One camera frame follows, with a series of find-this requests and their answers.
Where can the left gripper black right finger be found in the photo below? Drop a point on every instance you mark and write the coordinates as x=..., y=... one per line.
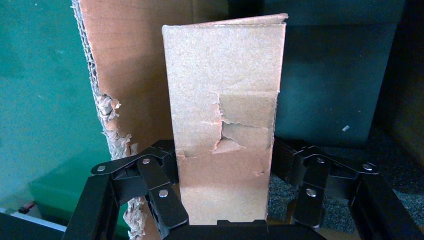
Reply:
x=331, y=179

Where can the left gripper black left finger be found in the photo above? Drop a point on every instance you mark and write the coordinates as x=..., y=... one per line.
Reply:
x=159, y=185

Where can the small plain cardboard box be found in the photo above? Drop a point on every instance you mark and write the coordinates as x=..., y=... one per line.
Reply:
x=225, y=82

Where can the big open cardboard box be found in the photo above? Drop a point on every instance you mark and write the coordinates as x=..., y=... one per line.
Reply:
x=132, y=66

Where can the tall black foam block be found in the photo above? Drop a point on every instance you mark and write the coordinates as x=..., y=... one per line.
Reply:
x=331, y=92

